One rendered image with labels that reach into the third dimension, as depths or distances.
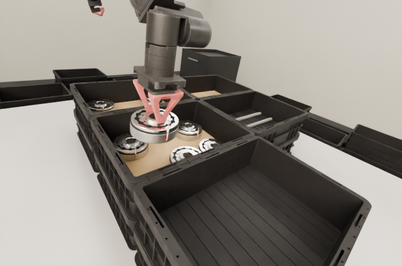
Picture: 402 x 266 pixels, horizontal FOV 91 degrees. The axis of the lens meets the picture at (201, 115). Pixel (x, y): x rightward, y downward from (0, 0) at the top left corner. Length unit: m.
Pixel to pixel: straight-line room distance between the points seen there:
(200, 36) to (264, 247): 0.44
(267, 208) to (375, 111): 3.25
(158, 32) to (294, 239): 0.50
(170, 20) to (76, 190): 0.58
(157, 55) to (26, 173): 0.63
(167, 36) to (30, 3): 3.30
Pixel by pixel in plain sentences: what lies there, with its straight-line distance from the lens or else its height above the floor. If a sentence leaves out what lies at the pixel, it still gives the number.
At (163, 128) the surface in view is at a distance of 0.40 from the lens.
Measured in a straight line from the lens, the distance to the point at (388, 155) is 2.06.
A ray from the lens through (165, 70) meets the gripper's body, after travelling 0.37.
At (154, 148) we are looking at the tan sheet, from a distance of 0.66.
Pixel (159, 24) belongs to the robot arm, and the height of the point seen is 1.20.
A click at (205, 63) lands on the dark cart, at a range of 2.20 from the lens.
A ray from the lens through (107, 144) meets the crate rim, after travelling 0.51.
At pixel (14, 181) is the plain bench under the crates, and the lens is 0.85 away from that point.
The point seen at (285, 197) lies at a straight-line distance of 0.62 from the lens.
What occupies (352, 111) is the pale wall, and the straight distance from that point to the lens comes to 3.74.
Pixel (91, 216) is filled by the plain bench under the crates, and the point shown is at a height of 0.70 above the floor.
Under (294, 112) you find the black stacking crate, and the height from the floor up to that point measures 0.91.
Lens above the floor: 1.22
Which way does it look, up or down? 25 degrees down
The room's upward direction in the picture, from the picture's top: 9 degrees clockwise
